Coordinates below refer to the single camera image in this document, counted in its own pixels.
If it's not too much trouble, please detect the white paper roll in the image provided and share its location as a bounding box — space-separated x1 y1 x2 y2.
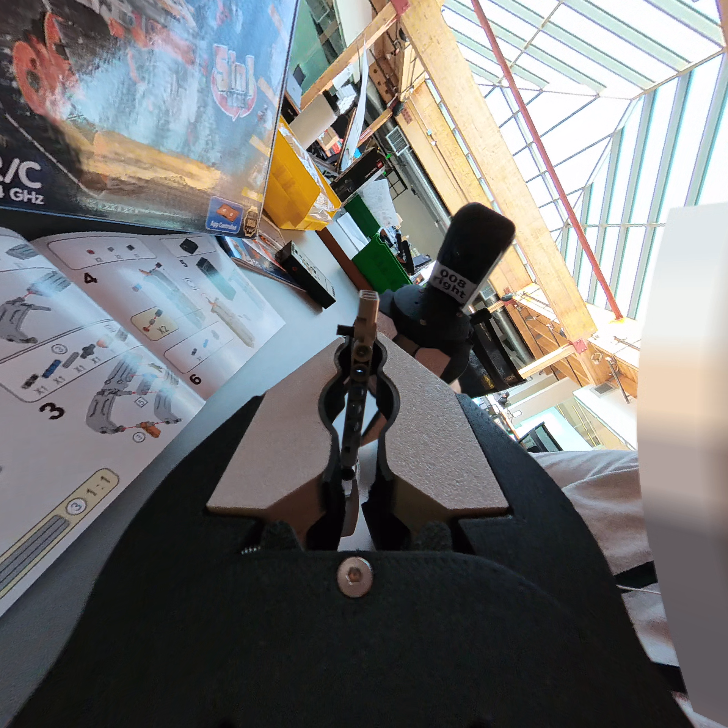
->
290 91 342 151

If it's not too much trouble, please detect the green plastic bin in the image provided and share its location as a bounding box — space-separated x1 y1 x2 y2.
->
344 193 413 286

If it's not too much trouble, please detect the yellow plastic bin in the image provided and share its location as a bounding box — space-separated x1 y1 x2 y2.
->
263 116 342 233

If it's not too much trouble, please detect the white instruction booklet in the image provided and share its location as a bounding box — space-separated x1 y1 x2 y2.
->
0 227 286 618

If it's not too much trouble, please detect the grey toy beam arm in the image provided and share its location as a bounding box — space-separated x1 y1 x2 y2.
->
337 290 381 484

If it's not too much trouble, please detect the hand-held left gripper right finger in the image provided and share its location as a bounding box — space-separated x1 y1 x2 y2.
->
371 333 508 532

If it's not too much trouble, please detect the clear plastic bag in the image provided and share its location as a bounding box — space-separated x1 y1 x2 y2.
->
279 122 342 220

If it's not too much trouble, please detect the black monitor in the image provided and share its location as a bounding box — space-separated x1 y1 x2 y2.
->
519 421 565 454

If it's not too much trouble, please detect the large wooden ceiling beam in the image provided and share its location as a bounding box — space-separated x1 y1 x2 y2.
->
392 0 598 342

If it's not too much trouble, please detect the person's right forearm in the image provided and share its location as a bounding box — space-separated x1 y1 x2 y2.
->
535 449 652 575

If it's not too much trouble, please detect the wooden window sill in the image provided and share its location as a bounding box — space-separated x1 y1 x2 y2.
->
506 284 640 450

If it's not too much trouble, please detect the person's white shirt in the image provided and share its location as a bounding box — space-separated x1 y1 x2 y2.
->
617 586 700 728

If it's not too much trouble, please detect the grey desk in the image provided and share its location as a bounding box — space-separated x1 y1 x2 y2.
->
0 207 399 728

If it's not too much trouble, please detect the black carton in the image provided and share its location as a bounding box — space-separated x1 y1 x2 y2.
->
330 148 388 200

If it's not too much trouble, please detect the white printed paper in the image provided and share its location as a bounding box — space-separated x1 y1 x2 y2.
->
359 176 402 228

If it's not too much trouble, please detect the glass skylight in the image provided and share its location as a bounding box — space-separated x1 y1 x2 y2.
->
444 0 728 319

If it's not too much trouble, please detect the large blue toy box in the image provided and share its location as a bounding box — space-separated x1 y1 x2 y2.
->
0 0 300 237

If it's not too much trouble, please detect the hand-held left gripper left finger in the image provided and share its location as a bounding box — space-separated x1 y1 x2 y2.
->
207 336 347 544

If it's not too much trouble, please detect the small black box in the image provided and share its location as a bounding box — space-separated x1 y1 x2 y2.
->
276 240 337 309

